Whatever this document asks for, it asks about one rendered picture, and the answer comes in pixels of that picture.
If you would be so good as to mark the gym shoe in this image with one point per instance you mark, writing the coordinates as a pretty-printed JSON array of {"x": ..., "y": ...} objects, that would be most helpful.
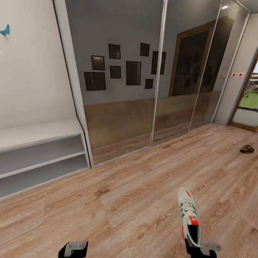
[{"x": 191, "y": 227}]

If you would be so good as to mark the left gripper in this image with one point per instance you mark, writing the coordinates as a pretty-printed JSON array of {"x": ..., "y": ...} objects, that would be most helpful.
[{"x": 76, "y": 253}]

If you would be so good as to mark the sandal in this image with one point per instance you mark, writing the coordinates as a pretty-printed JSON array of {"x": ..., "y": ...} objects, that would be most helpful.
[{"x": 247, "y": 149}]

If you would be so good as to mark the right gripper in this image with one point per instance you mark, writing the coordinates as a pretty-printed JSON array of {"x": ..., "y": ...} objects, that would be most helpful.
[{"x": 196, "y": 252}]

